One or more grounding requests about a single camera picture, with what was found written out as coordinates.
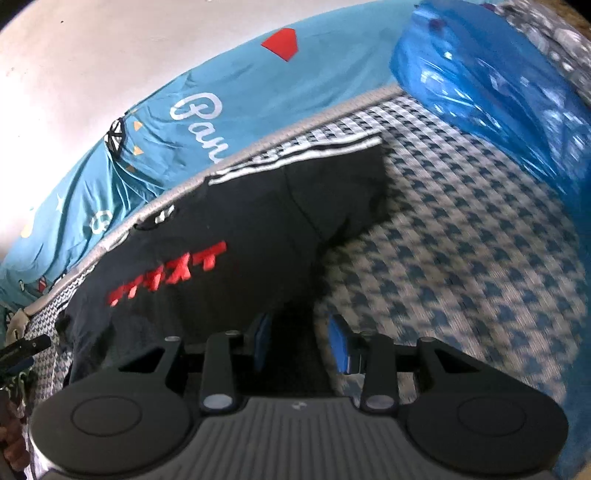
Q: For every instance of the blue cartoon print bedsheet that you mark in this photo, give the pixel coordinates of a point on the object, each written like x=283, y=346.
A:
x=199, y=118

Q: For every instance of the black t-shirt white stripes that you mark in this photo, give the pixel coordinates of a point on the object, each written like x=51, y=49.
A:
x=244, y=242

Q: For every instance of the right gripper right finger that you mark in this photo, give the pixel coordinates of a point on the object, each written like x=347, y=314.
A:
x=372, y=355

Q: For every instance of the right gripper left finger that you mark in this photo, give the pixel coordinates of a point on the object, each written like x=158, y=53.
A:
x=233, y=361

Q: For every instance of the houndstooth blue white blanket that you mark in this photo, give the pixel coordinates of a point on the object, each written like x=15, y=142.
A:
x=477, y=275

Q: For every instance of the blue plastic bag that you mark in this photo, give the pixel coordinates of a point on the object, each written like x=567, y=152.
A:
x=470, y=67

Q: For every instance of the person left hand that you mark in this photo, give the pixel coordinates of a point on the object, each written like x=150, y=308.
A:
x=15, y=457

